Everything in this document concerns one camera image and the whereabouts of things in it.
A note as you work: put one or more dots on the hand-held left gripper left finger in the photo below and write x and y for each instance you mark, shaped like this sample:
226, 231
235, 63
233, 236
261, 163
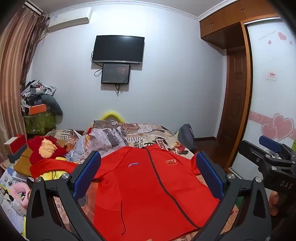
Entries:
86, 177

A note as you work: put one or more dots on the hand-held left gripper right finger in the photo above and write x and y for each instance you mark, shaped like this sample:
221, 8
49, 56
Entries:
210, 177

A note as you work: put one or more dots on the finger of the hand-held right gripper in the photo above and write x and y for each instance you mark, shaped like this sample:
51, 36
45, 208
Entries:
251, 150
269, 141

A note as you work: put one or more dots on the red zip jacket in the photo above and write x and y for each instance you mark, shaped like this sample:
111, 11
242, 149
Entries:
138, 197

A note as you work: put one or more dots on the person's right hand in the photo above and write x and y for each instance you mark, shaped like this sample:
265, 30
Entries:
274, 202

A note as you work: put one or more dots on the yellow cloth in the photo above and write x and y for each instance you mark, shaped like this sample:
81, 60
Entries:
54, 175

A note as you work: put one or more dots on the white wardrobe door with hearts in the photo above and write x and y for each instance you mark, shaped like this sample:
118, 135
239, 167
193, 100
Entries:
268, 104

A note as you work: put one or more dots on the grey printed pillow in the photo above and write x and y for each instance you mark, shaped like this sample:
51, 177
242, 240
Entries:
106, 136

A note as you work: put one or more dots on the dark blue backpack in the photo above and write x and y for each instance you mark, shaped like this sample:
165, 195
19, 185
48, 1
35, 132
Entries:
186, 136

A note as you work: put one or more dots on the red plush toy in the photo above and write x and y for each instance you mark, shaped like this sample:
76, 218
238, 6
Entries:
46, 148

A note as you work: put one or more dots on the brown wooden door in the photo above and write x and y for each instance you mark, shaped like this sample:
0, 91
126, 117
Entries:
233, 97

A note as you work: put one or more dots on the brown cardboard box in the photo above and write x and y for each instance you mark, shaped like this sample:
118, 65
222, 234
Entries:
23, 163

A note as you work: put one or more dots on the yellow curved object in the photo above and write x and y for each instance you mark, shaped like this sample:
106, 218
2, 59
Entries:
112, 114

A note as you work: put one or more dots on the printed bed quilt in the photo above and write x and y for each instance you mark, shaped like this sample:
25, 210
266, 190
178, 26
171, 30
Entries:
148, 136

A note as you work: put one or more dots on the red and white box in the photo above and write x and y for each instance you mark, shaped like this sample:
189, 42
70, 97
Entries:
15, 142

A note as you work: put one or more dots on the orange box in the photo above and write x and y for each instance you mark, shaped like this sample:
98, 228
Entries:
38, 109

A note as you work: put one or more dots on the pile of bags and papers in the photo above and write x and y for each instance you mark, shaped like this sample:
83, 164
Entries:
34, 90

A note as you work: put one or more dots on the brown striped curtain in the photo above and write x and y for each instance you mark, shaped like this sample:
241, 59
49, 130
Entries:
13, 69

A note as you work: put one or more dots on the wooden overhead cabinet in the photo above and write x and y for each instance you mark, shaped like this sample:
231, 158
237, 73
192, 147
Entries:
222, 18

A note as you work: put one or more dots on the white air conditioner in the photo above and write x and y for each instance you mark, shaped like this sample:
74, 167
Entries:
69, 19

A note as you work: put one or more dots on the small black wall monitor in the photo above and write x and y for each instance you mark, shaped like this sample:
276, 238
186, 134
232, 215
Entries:
115, 73

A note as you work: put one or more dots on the black wall television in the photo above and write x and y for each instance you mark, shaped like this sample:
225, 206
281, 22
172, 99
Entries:
118, 48

